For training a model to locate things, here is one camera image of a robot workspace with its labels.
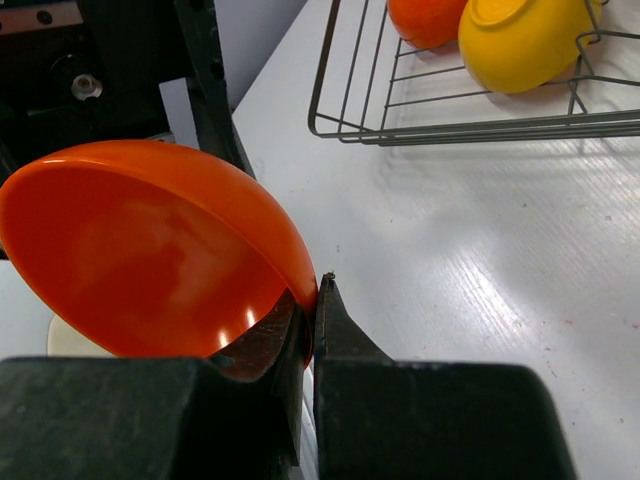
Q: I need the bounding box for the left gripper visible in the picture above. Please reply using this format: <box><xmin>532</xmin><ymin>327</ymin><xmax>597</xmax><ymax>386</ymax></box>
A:
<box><xmin>1</xmin><ymin>0</ymin><xmax>255</xmax><ymax>177</ymax></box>

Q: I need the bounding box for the yellow-orange bowl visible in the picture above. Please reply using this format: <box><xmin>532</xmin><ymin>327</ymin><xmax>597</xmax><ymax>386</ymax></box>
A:
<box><xmin>458</xmin><ymin>0</ymin><xmax>603</xmax><ymax>94</ymax></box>

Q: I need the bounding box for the wire dish rack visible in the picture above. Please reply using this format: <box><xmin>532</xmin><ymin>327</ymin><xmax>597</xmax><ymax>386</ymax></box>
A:
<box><xmin>307</xmin><ymin>1</ymin><xmax>639</xmax><ymax>146</ymax></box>

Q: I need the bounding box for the red-orange bowl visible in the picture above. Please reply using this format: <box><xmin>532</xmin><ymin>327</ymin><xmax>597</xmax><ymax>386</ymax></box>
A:
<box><xmin>387</xmin><ymin>0</ymin><xmax>467</xmax><ymax>49</ymax></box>
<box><xmin>1</xmin><ymin>140</ymin><xmax>318</xmax><ymax>358</ymax></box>

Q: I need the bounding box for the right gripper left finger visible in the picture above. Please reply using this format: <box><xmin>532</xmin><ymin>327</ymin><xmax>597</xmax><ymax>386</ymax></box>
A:
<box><xmin>1</xmin><ymin>294</ymin><xmax>306</xmax><ymax>479</ymax></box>

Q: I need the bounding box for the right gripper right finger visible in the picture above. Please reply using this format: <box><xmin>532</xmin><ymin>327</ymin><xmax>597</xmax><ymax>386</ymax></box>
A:
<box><xmin>314</xmin><ymin>273</ymin><xmax>577</xmax><ymax>479</ymax></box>

